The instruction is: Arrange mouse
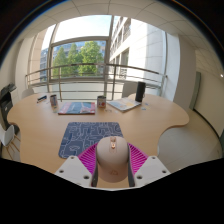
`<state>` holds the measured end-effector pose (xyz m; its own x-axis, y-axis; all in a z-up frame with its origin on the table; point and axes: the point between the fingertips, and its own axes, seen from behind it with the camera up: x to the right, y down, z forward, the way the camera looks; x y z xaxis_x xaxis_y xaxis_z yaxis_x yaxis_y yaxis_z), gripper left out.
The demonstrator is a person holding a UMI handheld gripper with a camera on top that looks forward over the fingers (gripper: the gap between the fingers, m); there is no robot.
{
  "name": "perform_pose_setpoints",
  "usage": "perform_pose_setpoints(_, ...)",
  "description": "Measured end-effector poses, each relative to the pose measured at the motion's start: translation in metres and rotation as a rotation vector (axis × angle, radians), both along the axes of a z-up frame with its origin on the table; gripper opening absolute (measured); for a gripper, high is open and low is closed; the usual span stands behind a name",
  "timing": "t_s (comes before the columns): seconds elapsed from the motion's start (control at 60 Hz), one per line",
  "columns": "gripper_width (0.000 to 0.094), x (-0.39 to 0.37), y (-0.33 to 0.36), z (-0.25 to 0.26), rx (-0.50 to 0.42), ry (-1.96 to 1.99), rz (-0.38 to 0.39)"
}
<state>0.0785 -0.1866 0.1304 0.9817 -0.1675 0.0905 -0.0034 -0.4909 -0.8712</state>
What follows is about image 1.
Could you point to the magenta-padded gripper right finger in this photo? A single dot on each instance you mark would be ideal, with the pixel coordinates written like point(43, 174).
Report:
point(150, 170)

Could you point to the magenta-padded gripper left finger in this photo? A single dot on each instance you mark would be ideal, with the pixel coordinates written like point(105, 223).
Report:
point(73, 170)

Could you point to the beige computer mouse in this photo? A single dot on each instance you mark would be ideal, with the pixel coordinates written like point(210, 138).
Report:
point(112, 160)

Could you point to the dark blue patterned mouse pad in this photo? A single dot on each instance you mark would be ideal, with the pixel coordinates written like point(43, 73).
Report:
point(81, 136)

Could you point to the red and blue magazine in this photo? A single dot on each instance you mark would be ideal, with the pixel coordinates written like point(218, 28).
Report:
point(77, 108)

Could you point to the open illustrated book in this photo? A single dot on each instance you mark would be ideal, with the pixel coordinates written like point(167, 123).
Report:
point(124, 104)

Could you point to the printed drink can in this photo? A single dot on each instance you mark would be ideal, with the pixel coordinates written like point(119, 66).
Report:
point(53, 100)

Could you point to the red and white mug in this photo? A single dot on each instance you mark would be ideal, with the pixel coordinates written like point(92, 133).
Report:
point(101, 101)

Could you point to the white chair with wooden legs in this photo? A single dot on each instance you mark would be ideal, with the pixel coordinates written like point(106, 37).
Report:
point(6, 136)

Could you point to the small dark blue stapler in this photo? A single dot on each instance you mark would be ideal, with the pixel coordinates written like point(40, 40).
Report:
point(42, 98)

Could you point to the black cylindrical speaker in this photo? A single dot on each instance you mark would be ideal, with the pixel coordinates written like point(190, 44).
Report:
point(140, 91)

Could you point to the white chair backrest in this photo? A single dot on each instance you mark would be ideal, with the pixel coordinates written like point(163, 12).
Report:
point(129, 89)
point(28, 92)

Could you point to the black office printer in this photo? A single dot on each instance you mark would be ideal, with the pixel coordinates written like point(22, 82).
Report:
point(6, 106)

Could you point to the metal balcony railing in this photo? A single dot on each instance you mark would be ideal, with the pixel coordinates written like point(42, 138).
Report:
point(83, 64)

